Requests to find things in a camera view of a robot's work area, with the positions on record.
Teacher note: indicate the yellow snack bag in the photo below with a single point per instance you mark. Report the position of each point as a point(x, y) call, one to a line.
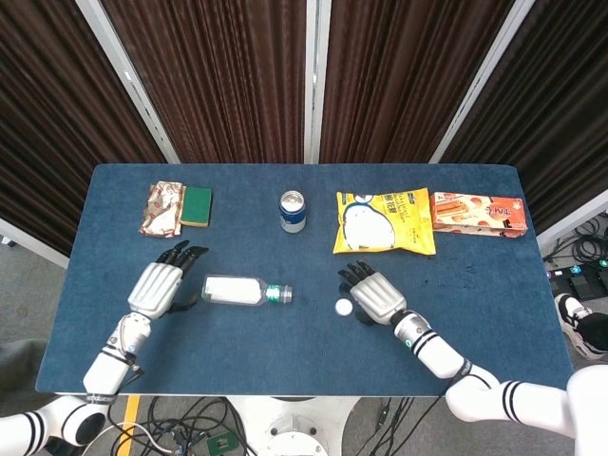
point(380, 223)

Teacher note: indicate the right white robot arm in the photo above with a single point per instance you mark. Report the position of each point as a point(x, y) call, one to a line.
point(437, 354)

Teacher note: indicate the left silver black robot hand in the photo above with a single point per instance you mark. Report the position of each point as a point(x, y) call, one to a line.
point(157, 287)

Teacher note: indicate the red patterned wrapper packet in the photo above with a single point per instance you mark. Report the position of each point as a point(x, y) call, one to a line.
point(161, 209)

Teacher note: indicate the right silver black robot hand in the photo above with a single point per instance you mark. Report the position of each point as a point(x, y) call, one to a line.
point(377, 297)

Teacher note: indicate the white bottle cap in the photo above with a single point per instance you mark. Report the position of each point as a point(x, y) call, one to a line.
point(343, 307)

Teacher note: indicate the blue table mat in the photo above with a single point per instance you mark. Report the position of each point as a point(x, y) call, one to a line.
point(304, 351)

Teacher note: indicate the blue soda can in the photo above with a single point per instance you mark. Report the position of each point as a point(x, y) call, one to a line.
point(292, 216)

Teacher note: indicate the green yellow sponge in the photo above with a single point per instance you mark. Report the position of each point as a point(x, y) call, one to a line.
point(196, 206)

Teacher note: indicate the clear plastic bottle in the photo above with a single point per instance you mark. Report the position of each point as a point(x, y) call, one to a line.
point(233, 290)

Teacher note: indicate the brown pleated curtain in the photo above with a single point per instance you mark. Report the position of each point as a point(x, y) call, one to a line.
point(404, 81)
point(214, 81)
point(556, 119)
point(57, 119)

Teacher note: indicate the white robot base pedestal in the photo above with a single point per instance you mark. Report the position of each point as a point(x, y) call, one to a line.
point(294, 423)

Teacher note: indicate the white frame post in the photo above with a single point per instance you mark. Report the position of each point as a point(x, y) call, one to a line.
point(316, 81)
point(484, 81)
point(128, 81)

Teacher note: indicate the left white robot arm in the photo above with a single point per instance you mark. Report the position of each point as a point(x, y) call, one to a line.
point(109, 370)

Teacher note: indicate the black white sneaker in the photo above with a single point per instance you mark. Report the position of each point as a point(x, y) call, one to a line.
point(577, 323)

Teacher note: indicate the orange biscuit box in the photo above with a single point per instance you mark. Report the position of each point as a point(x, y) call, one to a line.
point(475, 214)

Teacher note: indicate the green circuit board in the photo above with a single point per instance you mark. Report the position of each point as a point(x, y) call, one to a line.
point(222, 444)

